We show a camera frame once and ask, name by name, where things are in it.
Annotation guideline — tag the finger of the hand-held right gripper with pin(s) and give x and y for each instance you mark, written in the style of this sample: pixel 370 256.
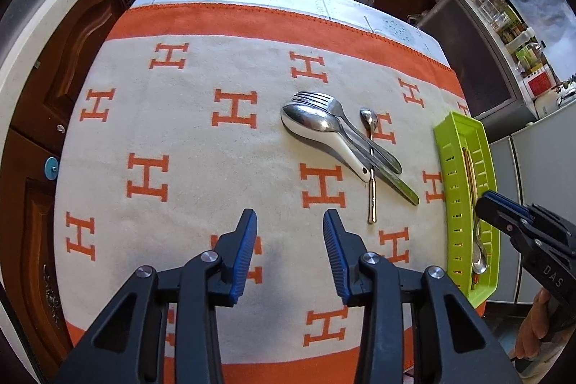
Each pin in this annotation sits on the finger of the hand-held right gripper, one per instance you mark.
pixel 504 208

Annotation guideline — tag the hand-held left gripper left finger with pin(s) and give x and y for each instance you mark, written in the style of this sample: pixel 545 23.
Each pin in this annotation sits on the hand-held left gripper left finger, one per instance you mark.
pixel 245 258

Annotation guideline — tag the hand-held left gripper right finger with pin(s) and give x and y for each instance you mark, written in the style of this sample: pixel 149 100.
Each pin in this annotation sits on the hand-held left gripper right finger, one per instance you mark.
pixel 333 258

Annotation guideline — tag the steel teaspoon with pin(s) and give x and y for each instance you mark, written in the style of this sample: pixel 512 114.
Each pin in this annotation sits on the steel teaspoon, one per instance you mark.
pixel 479 262

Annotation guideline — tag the green plastic utensil tray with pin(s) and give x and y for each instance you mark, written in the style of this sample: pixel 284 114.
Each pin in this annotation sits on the green plastic utensil tray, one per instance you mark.
pixel 452 150

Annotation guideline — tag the person's right hand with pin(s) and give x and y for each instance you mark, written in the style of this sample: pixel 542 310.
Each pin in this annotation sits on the person's right hand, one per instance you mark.
pixel 531 325

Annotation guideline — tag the plain light wooden chopstick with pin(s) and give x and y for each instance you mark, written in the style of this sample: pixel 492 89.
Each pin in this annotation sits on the plain light wooden chopstick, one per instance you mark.
pixel 466 172

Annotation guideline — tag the grey refrigerator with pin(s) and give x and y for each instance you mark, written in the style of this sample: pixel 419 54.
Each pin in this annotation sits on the grey refrigerator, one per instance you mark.
pixel 540 168

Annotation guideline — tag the orange and beige printed blanket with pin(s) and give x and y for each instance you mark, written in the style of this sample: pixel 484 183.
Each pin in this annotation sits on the orange and beige printed blanket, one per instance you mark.
pixel 202 186

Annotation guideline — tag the white ceramic spoon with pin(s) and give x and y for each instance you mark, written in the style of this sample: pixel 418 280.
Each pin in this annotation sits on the white ceramic spoon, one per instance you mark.
pixel 355 168

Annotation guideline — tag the steel fork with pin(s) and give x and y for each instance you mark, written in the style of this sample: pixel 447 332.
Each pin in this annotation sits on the steel fork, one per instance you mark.
pixel 387 161

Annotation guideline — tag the red labelled container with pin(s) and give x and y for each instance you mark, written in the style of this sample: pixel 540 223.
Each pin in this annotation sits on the red labelled container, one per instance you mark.
pixel 540 82

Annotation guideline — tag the large steel spoon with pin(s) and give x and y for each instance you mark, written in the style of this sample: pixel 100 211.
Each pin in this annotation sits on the large steel spoon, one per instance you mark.
pixel 310 118

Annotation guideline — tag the green bottle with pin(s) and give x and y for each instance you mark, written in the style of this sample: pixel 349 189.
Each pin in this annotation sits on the green bottle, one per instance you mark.
pixel 526 55

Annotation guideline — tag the black glass-door appliance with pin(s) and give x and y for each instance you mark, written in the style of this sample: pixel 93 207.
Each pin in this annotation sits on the black glass-door appliance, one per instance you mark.
pixel 472 51

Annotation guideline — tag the white plastic bottle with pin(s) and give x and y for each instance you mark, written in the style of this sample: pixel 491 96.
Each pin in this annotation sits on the white plastic bottle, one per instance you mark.
pixel 519 37

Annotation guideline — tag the glass jars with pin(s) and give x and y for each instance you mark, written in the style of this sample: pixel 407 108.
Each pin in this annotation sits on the glass jars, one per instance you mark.
pixel 492 4

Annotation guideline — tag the blue round cabinet knob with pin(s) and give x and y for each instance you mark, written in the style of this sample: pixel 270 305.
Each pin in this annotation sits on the blue round cabinet knob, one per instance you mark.
pixel 51 167

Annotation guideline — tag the white kitchen countertop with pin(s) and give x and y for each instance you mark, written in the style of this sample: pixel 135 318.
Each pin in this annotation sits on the white kitchen countertop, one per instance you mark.
pixel 31 37

